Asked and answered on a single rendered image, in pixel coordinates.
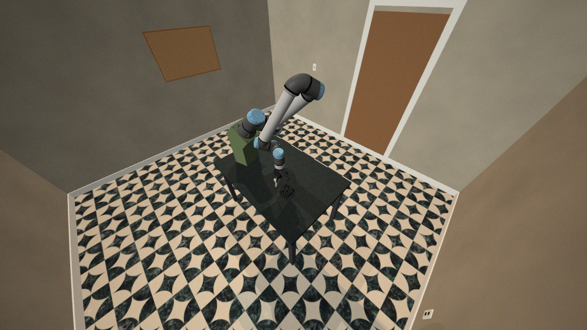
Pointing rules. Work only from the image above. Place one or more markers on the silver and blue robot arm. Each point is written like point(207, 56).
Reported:
point(299, 90)

